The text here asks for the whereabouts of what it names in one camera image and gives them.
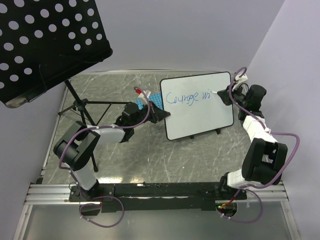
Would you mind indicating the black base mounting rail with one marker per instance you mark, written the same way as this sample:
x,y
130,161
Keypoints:
x,y
115,197

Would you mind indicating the aluminium extrusion frame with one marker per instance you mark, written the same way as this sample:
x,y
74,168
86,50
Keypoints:
x,y
46,207

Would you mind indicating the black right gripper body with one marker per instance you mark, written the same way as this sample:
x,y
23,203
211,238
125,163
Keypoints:
x,y
238,97

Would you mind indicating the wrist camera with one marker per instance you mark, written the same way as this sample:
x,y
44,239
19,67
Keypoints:
x,y
143,95
239,80

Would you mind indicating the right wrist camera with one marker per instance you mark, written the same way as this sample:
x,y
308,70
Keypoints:
x,y
239,80

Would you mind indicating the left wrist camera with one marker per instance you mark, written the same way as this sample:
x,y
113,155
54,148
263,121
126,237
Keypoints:
x,y
143,95

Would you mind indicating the black perforated music stand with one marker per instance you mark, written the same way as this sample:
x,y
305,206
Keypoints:
x,y
44,43

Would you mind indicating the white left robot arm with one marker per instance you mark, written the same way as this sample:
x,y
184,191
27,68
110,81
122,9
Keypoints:
x,y
77,145

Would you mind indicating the white whiteboard black frame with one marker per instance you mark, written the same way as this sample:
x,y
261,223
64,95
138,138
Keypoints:
x,y
194,108

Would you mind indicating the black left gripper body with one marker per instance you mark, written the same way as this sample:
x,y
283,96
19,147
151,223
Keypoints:
x,y
143,113

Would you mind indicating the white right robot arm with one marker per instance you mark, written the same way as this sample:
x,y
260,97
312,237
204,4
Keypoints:
x,y
265,156

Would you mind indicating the blue studded building plate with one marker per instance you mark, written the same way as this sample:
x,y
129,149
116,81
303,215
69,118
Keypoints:
x,y
155,98

